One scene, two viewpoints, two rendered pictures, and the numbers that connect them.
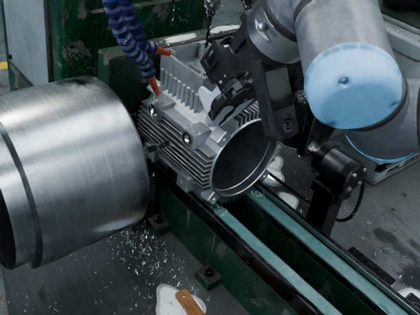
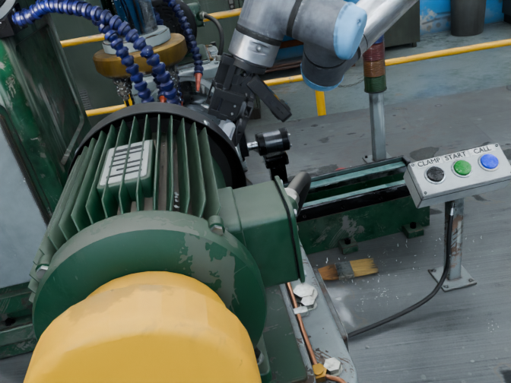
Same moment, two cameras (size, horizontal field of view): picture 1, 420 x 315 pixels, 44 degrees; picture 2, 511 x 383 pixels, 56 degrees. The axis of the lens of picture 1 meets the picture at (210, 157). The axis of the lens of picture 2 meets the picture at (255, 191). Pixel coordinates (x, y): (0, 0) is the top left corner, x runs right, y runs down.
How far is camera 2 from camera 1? 0.67 m
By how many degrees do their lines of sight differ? 42
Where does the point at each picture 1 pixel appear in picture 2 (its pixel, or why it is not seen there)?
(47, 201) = not seen: hidden behind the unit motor
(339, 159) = (274, 134)
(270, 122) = (282, 108)
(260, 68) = (258, 81)
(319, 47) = (331, 17)
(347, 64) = (353, 14)
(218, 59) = (225, 99)
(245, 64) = (240, 90)
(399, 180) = (250, 159)
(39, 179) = not seen: hidden behind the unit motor
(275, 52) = (270, 60)
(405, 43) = (210, 70)
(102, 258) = not seen: hidden behind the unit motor
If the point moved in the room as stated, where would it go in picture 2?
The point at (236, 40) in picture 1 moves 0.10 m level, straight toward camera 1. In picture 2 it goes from (226, 79) to (270, 81)
